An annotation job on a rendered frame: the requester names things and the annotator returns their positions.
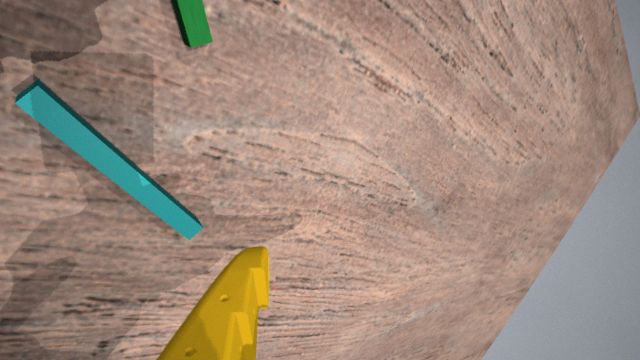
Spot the green rod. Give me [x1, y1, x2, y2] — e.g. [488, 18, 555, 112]
[171, 0, 213, 48]

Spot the turquoise rod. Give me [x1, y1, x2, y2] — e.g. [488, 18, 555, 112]
[15, 80, 203, 240]

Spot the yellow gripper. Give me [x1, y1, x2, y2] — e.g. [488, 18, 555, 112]
[157, 246, 269, 360]

